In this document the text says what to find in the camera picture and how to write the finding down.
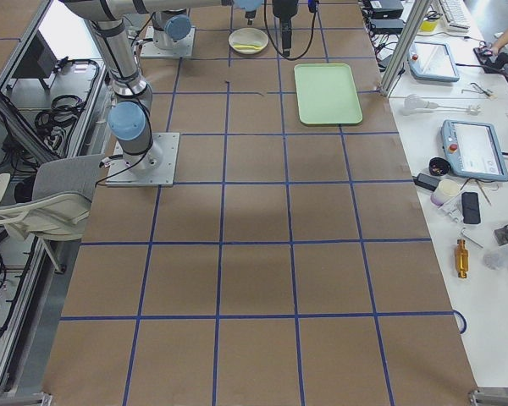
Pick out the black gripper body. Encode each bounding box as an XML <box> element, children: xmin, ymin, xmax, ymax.
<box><xmin>272</xmin><ymin>0</ymin><xmax>298</xmax><ymax>31</ymax></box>
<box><xmin>245</xmin><ymin>9</ymin><xmax>257</xmax><ymax>19</ymax></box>

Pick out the white round plate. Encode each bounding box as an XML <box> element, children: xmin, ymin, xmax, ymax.
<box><xmin>228</xmin><ymin>27</ymin><xmax>268</xmax><ymax>55</ymax></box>

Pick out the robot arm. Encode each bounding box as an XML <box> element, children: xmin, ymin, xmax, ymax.
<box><xmin>65</xmin><ymin>1</ymin><xmax>218</xmax><ymax>186</ymax></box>
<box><xmin>151</xmin><ymin>0</ymin><xmax>262</xmax><ymax>50</ymax></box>

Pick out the yellow plastic fork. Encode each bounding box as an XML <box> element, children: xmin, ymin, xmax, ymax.
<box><xmin>231</xmin><ymin>43</ymin><xmax>265</xmax><ymax>51</ymax></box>

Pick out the light green tray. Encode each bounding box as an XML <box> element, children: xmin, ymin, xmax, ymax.
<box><xmin>294</xmin><ymin>63</ymin><xmax>363</xmax><ymax>125</ymax></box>

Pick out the yellow container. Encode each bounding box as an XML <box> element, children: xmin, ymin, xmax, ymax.
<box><xmin>420</xmin><ymin>15</ymin><xmax>439</xmax><ymax>32</ymax></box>

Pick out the far teach pendant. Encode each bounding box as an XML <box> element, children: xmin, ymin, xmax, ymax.
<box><xmin>407</xmin><ymin>41</ymin><xmax>460</xmax><ymax>83</ymax></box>

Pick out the teach pendant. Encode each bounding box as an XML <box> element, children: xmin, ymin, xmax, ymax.
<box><xmin>440</xmin><ymin>120</ymin><xmax>508</xmax><ymax>182</ymax></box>
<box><xmin>407</xmin><ymin>41</ymin><xmax>460</xmax><ymax>83</ymax></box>

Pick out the white light bulb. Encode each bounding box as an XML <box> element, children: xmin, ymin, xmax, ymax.
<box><xmin>402</xmin><ymin>94</ymin><xmax>440</xmax><ymax>115</ymax></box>

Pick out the white keyboard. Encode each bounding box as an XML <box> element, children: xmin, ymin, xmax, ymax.
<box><xmin>435</xmin><ymin>0</ymin><xmax>470</xmax><ymax>32</ymax></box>

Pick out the black monitor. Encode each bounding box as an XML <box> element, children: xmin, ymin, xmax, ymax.
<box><xmin>12</xmin><ymin>30</ymin><xmax>58</xmax><ymax>90</ymax></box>

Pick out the black round container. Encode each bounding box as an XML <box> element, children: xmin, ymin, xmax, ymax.
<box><xmin>428</xmin><ymin>156</ymin><xmax>450</xmax><ymax>177</ymax></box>

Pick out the black power brick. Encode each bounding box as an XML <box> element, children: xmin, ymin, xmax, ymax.
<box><xmin>413</xmin><ymin>173</ymin><xmax>440</xmax><ymax>192</ymax></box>

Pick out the near teach pendant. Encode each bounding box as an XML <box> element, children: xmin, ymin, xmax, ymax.
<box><xmin>440</xmin><ymin>120</ymin><xmax>508</xmax><ymax>182</ymax></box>

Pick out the white purple cup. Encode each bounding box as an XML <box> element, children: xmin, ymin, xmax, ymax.
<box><xmin>430</xmin><ymin>179</ymin><xmax>461</xmax><ymax>206</ymax></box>

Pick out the grey office chair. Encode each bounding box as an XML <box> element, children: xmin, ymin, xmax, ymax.
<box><xmin>0</xmin><ymin>153</ymin><xmax>104</xmax><ymax>274</ymax></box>

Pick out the black smartphone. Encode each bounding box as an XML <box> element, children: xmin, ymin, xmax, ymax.
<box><xmin>461</xmin><ymin>192</ymin><xmax>481</xmax><ymax>225</ymax></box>

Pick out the metal hex key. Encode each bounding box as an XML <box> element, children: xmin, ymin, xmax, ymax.
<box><xmin>461</xmin><ymin>228</ymin><xmax>485</xmax><ymax>249</ymax></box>

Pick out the gold metal fitting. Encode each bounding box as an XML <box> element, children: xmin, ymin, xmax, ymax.
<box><xmin>454</xmin><ymin>239</ymin><xmax>469</xmax><ymax>279</ymax></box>

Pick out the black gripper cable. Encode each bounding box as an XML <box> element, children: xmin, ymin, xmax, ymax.
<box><xmin>262</xmin><ymin>0</ymin><xmax>321</xmax><ymax>60</ymax></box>

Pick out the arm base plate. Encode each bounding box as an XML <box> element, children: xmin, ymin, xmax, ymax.
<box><xmin>105</xmin><ymin>133</ymin><xmax>180</xmax><ymax>187</ymax></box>
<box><xmin>141</xmin><ymin>26</ymin><xmax>196</xmax><ymax>59</ymax></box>

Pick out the diagonal aluminium frame post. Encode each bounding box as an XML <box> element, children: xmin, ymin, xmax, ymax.
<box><xmin>379</xmin><ymin>0</ymin><xmax>431</xmax><ymax>96</ymax></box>

